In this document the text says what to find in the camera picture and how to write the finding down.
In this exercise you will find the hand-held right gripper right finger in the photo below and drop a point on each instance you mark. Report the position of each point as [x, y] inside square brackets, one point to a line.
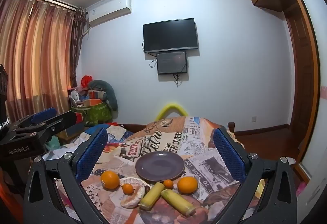
[227, 155]

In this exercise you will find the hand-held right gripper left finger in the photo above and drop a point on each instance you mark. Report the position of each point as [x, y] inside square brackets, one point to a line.
[92, 155]

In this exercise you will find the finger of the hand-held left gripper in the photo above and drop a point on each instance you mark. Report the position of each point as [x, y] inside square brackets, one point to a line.
[44, 114]
[63, 119]

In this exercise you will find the large orange with sticker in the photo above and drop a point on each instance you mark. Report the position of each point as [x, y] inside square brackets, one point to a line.
[110, 180]

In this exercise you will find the small tangerine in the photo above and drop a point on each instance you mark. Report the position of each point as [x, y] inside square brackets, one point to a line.
[168, 184]
[127, 188]

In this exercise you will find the purple plate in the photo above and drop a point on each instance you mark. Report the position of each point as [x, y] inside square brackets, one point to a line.
[159, 165]

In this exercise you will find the thick green sugarcane piece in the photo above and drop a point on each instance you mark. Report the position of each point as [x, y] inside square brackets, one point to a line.
[177, 202]

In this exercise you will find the yellow sugarcane piece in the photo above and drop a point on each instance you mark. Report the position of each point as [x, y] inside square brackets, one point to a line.
[151, 196]

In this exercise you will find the person's left forearm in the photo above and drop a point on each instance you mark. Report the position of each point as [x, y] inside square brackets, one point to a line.
[10, 198]

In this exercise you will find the red box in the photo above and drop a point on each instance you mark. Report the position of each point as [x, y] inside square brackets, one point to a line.
[79, 118]

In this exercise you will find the white plastic item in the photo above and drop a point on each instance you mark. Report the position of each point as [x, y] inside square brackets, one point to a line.
[76, 99]

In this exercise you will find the printed newspaper pattern tablecloth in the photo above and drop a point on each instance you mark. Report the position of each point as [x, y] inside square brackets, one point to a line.
[204, 162]

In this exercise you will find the teal soft item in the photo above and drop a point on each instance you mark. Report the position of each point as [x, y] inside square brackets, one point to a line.
[53, 142]

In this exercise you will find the blue patterned blanket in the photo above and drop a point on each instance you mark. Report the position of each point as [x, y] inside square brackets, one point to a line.
[116, 134]

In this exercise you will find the orange box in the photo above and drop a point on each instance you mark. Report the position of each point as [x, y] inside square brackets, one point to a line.
[95, 101]

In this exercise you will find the red plastic bag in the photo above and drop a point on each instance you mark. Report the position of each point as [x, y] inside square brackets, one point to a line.
[86, 80]

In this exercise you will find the grey plush pillow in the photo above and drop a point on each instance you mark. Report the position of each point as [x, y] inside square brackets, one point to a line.
[111, 93]

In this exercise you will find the orange striped curtain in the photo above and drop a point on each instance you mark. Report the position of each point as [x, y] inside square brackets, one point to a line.
[33, 55]

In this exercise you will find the white paper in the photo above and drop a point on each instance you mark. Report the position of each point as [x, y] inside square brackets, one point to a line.
[288, 160]

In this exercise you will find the yellow chair back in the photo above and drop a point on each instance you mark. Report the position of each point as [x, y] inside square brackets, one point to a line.
[170, 107]

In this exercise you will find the brown patterned curtain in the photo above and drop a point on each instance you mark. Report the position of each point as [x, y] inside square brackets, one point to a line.
[76, 42]

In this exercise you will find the pink cloth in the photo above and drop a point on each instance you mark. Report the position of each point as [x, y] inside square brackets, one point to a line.
[301, 188]

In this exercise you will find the white air conditioner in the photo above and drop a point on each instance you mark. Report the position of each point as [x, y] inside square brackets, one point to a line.
[108, 12]

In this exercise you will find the white wall socket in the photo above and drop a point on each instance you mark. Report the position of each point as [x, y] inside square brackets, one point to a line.
[253, 119]

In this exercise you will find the wooden door frame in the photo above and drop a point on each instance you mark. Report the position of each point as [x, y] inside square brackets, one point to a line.
[300, 86]

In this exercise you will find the small black wall monitor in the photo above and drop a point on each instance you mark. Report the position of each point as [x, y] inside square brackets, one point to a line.
[171, 62]

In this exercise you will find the black wall television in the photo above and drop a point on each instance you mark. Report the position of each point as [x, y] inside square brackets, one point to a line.
[170, 34]

